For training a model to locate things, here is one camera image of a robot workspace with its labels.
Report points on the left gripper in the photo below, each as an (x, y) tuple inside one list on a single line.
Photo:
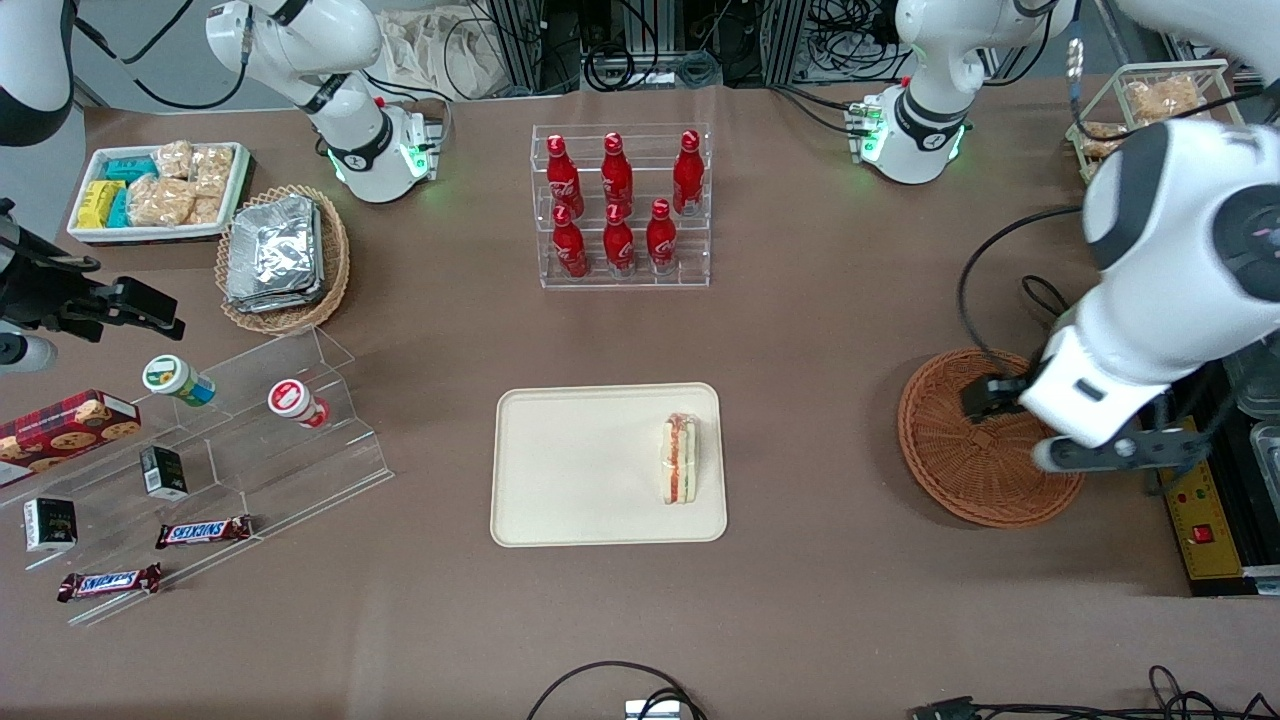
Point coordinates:
[(992, 394)]

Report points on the triangle sandwich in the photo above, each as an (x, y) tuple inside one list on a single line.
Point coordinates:
[(678, 460)]

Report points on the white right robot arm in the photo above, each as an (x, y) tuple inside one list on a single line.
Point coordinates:
[(345, 130)]

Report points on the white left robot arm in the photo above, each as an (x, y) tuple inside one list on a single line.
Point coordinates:
[(1180, 260)]

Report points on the brown round wicker basket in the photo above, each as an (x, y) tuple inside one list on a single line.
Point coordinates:
[(960, 470)]

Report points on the white rectangular snack tray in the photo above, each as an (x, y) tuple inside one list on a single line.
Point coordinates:
[(85, 165)]

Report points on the oval wicker basket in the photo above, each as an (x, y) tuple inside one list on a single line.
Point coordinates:
[(335, 260)]

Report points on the cream plastic serving tray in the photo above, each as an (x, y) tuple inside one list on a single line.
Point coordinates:
[(580, 465)]

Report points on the yellow snack pack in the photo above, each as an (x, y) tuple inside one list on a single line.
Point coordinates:
[(97, 203)]

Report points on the green lid yogurt cup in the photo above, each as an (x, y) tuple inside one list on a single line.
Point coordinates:
[(172, 378)]

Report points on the teal snack pack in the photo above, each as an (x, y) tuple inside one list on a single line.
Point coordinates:
[(130, 168), (119, 210)]

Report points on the clear bag puffed snack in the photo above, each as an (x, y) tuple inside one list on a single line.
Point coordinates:
[(160, 202), (212, 168), (1162, 97), (1100, 140), (206, 210), (173, 158)]

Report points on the red cookie box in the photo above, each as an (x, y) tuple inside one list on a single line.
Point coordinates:
[(70, 430)]

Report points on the small black carton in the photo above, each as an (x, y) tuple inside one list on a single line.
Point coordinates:
[(50, 524), (163, 473)]

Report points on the red lid yogurt cup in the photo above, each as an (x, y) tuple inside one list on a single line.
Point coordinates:
[(292, 399)]

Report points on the clear acrylic stepped shelf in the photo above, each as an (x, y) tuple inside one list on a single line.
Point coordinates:
[(250, 470)]

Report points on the snickers chocolate bar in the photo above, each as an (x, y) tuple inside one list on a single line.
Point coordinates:
[(205, 532), (110, 582)]

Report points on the black machine yellow panel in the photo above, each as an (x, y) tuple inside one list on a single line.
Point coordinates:
[(1210, 530)]

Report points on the clear plastic container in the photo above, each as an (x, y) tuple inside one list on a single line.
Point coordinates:
[(1262, 385), (1268, 455)]

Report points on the red cola bottle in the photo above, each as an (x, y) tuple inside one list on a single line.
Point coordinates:
[(563, 180), (661, 240), (571, 250), (687, 175), (619, 245), (617, 175)]

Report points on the clear acrylic bottle rack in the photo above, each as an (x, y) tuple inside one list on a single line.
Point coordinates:
[(640, 282)]

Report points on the beige cloth bag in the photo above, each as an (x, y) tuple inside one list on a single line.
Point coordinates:
[(435, 50)]

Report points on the small silver device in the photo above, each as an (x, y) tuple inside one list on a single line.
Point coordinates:
[(652, 710)]

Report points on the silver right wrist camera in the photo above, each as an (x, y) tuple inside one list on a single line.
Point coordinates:
[(25, 354)]

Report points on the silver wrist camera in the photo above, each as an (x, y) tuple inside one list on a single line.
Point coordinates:
[(25, 354), (1120, 454)]

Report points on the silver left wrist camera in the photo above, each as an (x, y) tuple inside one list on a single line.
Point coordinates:
[(1120, 454)]

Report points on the aluminium frame post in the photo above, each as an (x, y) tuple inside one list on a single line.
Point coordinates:
[(518, 45), (785, 40)]

